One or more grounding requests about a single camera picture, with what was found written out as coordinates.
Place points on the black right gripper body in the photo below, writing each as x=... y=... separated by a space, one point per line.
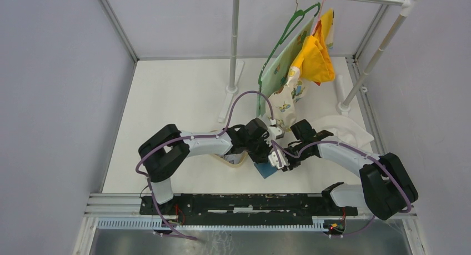
x=295 y=163

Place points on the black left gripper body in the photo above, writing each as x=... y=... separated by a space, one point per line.
x=256 y=150

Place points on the beige oval card tray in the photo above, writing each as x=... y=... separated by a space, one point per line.
x=231 y=160

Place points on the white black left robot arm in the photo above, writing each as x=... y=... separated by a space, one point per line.
x=165 y=151

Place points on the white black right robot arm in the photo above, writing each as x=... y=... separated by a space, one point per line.
x=385 y=187

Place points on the white cartoon print garment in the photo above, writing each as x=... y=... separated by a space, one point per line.
x=303 y=61

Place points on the white crumpled cloth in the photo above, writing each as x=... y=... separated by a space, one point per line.
x=346 y=130

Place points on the mint cartoon print cloth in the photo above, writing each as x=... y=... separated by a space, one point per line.
x=283 y=85

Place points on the yellow child shirt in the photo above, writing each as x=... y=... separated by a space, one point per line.
x=313 y=60

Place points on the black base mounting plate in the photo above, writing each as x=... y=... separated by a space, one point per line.
x=245 y=209

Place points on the green clothes hanger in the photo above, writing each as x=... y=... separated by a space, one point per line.
x=294 y=21

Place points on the pink clothes hanger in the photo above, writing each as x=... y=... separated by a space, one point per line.
x=317 y=15

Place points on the silver white clothes rack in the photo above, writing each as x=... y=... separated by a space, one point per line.
x=344 y=100

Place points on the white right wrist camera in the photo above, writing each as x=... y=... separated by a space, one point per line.
x=278 y=160

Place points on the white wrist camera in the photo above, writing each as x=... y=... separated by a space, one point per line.
x=278 y=160
x=275 y=131

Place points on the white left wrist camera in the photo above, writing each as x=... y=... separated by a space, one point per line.
x=275 y=131

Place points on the white slotted cable duct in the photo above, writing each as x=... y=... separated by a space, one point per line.
x=158 y=224

